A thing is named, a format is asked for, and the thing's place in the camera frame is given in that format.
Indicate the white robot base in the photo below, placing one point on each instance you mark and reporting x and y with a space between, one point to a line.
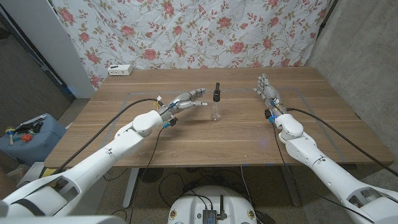
192 205

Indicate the white power strip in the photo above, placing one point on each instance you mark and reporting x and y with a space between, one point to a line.
119 70

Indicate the clear plastic dispenser bottle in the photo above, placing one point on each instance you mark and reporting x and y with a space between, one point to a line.
215 113

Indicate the black antenna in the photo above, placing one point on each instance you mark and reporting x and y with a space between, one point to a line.
222 207

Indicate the wooden toy mallet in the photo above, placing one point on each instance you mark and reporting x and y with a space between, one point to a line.
10 130

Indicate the orange toy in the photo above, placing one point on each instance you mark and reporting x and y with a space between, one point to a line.
26 137

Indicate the white flat stick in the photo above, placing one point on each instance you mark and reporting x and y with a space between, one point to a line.
34 119

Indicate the white mat with yellow print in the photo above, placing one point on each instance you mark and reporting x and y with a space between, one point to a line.
32 172

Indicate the black round object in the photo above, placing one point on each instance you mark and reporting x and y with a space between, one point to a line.
150 175

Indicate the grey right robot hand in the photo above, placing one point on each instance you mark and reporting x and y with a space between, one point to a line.
270 95

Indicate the floral backdrop cloth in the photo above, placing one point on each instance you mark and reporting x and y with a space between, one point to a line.
192 31

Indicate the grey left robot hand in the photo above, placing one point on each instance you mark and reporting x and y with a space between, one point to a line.
177 105

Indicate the black backdrop pole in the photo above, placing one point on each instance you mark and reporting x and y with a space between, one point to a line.
326 15

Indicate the white table leg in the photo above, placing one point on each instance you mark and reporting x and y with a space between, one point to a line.
130 189

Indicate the black toy pieces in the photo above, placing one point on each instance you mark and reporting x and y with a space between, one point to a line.
34 127

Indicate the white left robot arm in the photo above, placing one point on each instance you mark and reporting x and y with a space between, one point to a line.
93 165

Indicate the grey table leg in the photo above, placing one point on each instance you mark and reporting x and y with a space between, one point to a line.
290 186

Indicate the blue storage box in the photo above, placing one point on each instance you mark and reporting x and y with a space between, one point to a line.
40 146

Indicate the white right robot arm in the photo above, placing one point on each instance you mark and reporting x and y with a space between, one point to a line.
326 168

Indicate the grey computer box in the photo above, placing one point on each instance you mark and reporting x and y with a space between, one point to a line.
209 216

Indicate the black pump head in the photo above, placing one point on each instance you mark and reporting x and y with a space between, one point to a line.
216 95

